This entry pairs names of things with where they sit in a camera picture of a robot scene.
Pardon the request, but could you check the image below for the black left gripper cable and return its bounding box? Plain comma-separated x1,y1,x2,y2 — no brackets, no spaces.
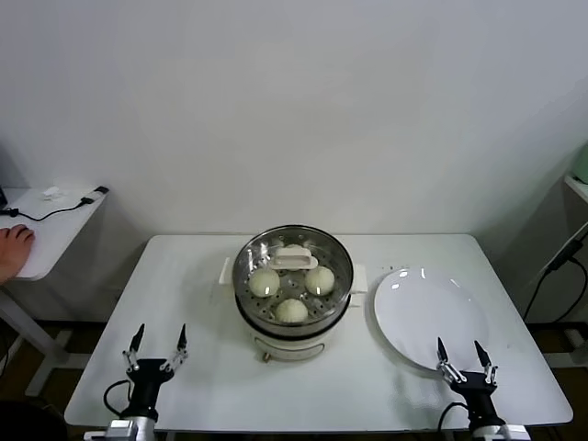
103,379,134,420

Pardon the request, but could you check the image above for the white side table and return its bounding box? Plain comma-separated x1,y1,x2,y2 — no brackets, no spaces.
0,186,109,399

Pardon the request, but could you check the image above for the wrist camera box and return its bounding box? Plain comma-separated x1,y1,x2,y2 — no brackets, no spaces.
499,424,530,441
106,418,139,441

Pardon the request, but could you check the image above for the bare person hand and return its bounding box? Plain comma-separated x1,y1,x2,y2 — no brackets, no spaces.
0,224,36,282

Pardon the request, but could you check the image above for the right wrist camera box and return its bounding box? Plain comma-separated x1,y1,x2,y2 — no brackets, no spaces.
499,424,530,441

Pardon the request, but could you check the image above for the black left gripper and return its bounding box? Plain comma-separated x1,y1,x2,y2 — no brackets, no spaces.
122,323,191,417

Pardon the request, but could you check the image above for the white steamed baozi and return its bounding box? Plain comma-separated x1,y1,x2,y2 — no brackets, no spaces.
304,266,335,296
248,268,280,299
274,298,308,325

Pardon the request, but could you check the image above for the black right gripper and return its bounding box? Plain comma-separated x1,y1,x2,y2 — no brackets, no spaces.
435,337,500,426

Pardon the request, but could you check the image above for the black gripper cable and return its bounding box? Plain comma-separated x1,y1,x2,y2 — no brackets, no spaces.
103,379,134,420
438,402,470,435

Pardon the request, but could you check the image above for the white round plate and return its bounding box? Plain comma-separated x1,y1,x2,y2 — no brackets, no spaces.
372,267,489,372

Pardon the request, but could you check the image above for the glass lid with cream handle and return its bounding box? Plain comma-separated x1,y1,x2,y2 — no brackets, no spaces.
231,224,355,323

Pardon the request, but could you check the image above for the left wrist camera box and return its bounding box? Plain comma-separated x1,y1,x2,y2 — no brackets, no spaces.
106,418,139,441

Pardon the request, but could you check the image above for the perforated steel steamer basket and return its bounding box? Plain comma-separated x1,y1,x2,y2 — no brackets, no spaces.
231,224,355,325

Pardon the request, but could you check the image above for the black cable with plugs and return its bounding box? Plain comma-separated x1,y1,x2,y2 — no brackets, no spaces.
0,186,108,223

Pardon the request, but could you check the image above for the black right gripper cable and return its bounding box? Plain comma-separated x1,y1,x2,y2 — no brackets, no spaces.
438,402,470,435

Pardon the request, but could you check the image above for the black power adapter cable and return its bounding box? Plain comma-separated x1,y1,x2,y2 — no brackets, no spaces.
523,227,588,322

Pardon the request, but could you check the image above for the white shelf board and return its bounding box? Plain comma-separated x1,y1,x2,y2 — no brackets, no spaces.
562,173,588,206

